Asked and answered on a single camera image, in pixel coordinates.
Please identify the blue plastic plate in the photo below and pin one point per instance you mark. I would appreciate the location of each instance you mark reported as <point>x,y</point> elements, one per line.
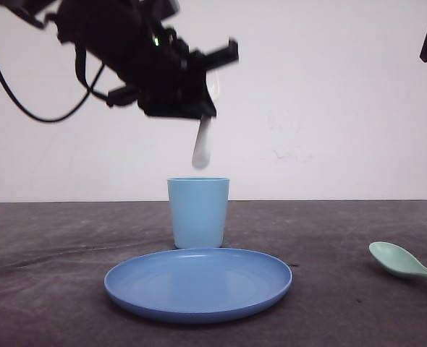
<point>198,286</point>

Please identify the white plastic fork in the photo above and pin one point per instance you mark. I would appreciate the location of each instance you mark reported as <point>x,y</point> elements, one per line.
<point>202,152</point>

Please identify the mint green plastic spoon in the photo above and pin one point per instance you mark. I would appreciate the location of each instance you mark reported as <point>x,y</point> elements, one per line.
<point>397,260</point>

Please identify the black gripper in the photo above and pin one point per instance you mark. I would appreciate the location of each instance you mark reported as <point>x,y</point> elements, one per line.
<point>158,70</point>

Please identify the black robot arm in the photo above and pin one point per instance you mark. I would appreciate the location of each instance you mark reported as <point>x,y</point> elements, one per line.
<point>21,9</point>

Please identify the light blue plastic cup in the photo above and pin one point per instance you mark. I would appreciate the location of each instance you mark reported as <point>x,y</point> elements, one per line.
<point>198,207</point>

